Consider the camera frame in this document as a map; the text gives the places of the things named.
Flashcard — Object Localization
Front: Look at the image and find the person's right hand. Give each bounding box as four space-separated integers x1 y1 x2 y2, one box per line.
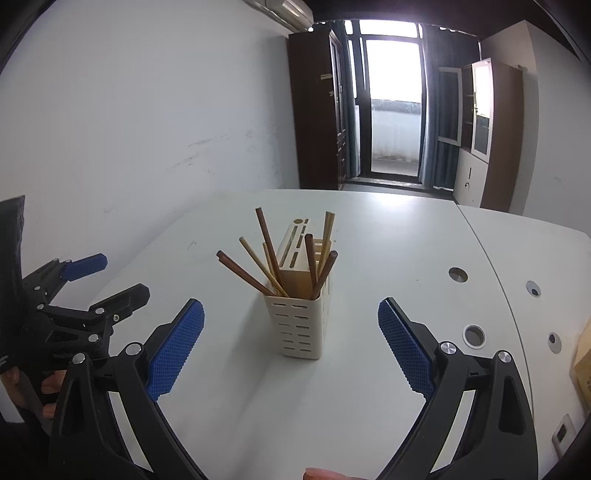
302 467 370 480

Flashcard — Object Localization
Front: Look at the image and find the white air conditioner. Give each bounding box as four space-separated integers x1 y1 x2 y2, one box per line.
242 0 315 27

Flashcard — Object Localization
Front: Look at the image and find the wooden cabinet with glass doors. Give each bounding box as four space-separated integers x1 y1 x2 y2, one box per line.
436 58 525 214

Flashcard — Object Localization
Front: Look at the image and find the white power socket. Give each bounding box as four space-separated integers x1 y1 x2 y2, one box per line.
551 413 575 448

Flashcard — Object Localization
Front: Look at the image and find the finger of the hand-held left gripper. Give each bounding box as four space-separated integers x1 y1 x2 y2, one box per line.
37 284 151 365
21 253 108 319

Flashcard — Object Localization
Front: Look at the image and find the cardboard box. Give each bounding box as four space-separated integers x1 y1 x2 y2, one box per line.
570 320 591 414

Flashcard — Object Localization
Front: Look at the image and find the dark brown wardrobe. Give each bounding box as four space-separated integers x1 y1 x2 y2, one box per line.
287 30 358 191

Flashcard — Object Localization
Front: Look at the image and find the glass balcony door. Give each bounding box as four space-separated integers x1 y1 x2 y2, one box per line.
346 19 428 185

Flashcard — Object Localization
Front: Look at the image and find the cream slotted utensil holder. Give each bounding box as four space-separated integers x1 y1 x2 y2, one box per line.
264 217 334 360

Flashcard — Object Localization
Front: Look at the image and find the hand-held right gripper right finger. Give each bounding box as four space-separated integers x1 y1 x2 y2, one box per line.
376 296 539 480

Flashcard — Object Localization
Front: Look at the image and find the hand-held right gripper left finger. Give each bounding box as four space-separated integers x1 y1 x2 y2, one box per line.
48 298 208 480

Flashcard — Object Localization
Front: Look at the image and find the bunch of wooden chopsticks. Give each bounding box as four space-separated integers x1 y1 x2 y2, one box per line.
216 207 339 300

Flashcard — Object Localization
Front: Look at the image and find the person's left hand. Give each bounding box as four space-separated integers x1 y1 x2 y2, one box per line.
0 367 65 421

